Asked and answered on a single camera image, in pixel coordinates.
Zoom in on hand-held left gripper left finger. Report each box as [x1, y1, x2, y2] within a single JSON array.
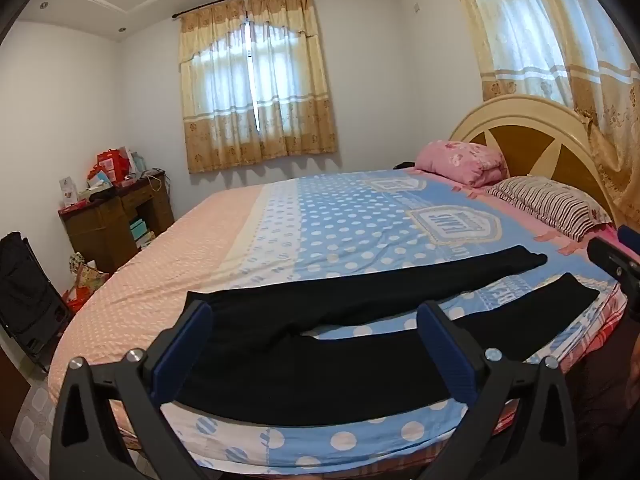
[[49, 300, 216, 480]]

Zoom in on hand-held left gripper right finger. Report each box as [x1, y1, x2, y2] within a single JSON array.
[[416, 301, 583, 480]]

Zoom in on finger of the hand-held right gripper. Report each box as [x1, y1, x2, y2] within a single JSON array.
[[586, 236, 640, 311], [617, 224, 640, 253]]

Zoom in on black pants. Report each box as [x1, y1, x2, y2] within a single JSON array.
[[175, 245, 601, 428]]

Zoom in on red patterned bed skirt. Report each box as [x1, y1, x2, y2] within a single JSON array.
[[565, 305, 628, 376]]

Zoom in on striped pillow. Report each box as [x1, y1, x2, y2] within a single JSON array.
[[486, 176, 613, 243]]

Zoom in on floral paper bag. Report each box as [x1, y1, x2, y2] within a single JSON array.
[[69, 252, 110, 288]]

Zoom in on teal storage boxes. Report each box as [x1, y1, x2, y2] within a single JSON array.
[[129, 219, 152, 250]]

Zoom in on cream wooden headboard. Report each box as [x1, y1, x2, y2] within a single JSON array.
[[449, 94, 621, 231]]

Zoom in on brown wooden desk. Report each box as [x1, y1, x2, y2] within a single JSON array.
[[57, 172, 176, 273]]

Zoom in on bed with polka-dot sheet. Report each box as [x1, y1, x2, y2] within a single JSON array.
[[47, 167, 628, 480]]

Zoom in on black folding chair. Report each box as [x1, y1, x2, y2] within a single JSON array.
[[0, 231, 73, 373]]

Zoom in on brown wooden door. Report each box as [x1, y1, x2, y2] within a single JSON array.
[[0, 345, 32, 413]]

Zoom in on pink floral pillow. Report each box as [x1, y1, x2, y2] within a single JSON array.
[[415, 140, 510, 189]]

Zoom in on white pink card box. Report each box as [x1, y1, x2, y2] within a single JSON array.
[[59, 176, 79, 209]]

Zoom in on red gift bag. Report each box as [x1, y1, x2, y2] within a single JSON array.
[[97, 149, 128, 183]]

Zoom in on white gift bag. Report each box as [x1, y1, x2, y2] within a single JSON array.
[[118, 146, 147, 174]]

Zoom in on beige window curtain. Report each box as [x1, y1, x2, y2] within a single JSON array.
[[178, 0, 338, 175], [445, 0, 640, 231]]

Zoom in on dark curtain rod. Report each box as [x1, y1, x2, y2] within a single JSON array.
[[171, 0, 317, 19]]

